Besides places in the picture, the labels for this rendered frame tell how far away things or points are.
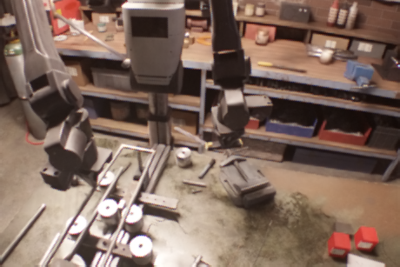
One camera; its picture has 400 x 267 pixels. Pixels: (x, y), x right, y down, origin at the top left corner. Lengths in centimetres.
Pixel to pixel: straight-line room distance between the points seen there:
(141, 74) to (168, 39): 19
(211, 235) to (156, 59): 67
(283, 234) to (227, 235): 16
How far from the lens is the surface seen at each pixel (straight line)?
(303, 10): 238
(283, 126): 209
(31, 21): 57
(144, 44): 107
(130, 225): 71
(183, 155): 91
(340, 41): 246
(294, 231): 83
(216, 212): 82
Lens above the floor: 154
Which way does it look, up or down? 35 degrees down
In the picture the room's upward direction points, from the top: 3 degrees clockwise
